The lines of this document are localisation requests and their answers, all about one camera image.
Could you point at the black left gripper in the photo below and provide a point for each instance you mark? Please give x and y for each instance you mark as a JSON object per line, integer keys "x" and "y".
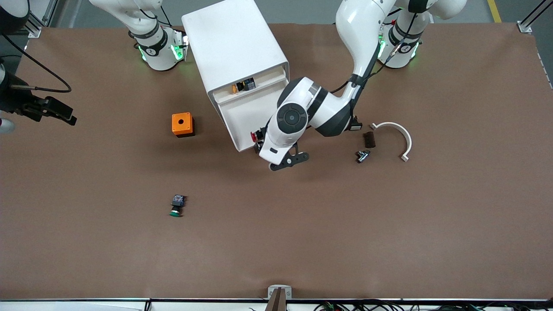
{"x": 261, "y": 136}

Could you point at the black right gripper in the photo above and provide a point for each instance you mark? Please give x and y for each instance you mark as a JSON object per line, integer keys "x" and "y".
{"x": 18, "y": 103}

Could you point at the red push button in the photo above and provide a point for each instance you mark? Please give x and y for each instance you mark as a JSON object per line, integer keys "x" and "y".
{"x": 255, "y": 136}

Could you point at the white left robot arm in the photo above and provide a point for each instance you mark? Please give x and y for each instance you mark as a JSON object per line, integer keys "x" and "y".
{"x": 358, "y": 26}

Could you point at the yellow push button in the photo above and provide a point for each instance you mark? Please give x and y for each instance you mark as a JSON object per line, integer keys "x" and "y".
{"x": 244, "y": 84}

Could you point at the black white square push button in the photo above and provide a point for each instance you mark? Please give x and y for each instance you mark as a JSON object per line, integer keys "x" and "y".
{"x": 356, "y": 126}

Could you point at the green push button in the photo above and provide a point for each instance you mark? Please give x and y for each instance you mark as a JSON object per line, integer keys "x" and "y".
{"x": 177, "y": 205}

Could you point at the chrome tee pipe fitting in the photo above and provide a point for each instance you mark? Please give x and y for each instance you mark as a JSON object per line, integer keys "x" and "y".
{"x": 362, "y": 157}

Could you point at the dark brown ribbed block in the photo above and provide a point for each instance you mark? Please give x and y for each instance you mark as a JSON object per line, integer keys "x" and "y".
{"x": 369, "y": 140}

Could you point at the orange button enclosure box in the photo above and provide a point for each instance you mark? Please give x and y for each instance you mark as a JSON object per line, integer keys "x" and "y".
{"x": 181, "y": 123}

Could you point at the aluminium frame profile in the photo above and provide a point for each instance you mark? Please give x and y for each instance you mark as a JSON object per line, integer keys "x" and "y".
{"x": 41, "y": 19}
{"x": 538, "y": 11}

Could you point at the metal table edge bracket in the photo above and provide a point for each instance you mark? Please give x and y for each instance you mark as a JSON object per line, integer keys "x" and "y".
{"x": 279, "y": 290}

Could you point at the brown upright post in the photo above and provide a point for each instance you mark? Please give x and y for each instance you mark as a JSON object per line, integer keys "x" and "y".
{"x": 276, "y": 302}

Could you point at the white table edge rail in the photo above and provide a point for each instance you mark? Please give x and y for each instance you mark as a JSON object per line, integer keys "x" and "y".
{"x": 86, "y": 304}

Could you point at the metal corner bracket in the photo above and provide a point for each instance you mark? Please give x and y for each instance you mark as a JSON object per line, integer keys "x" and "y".
{"x": 524, "y": 26}

